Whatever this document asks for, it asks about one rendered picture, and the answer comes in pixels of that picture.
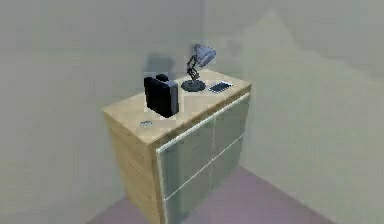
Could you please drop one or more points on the black box-shaped alarm clock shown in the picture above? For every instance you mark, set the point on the black box-shaped alarm clock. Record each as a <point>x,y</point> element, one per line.
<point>160,96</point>

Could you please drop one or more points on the dark flat cell phone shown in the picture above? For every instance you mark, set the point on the dark flat cell phone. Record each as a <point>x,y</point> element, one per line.
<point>220,87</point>

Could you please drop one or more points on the grey desk lamp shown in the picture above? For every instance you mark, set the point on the grey desk lamp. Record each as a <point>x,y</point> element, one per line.
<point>196,70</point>

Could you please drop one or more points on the light wood chest of drawers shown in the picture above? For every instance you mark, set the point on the light wood chest of drawers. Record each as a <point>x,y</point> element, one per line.
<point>186,156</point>

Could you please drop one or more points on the small grey round object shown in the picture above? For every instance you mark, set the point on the small grey round object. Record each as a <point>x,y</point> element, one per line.
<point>145,123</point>

